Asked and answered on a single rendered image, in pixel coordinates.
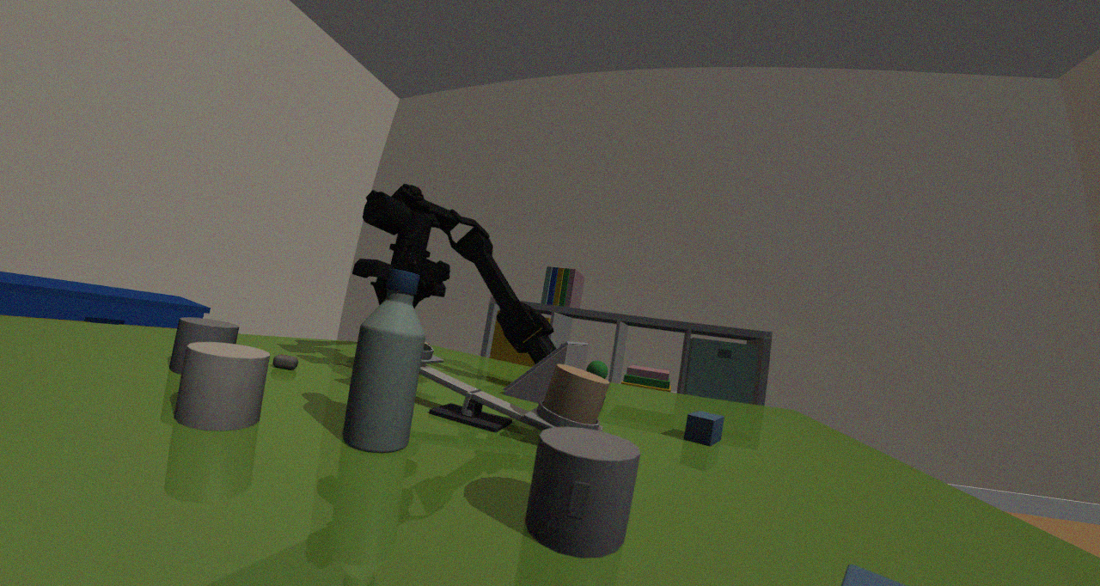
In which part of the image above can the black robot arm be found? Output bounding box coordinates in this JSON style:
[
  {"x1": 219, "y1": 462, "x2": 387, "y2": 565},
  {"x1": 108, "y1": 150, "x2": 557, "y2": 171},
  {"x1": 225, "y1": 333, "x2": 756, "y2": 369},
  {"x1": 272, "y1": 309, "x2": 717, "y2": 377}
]
[{"x1": 363, "y1": 184, "x2": 556, "y2": 364}]

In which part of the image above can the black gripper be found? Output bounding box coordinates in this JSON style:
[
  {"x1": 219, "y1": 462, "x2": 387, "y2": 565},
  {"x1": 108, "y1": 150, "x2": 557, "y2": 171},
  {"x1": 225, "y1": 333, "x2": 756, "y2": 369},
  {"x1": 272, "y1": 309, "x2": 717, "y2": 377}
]
[{"x1": 352, "y1": 237, "x2": 446, "y2": 309}]

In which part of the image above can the dark grey pebble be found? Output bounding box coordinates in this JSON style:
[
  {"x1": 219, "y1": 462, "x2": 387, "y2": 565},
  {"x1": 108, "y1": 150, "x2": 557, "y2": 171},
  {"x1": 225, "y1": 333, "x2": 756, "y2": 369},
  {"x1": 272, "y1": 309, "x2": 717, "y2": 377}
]
[{"x1": 273, "y1": 354, "x2": 298, "y2": 369}]

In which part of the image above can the brown cylinder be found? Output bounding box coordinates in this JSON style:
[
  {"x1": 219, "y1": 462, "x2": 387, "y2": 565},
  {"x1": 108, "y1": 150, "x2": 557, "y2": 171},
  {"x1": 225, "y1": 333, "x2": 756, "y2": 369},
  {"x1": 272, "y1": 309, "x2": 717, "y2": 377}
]
[{"x1": 542, "y1": 364, "x2": 611, "y2": 424}]

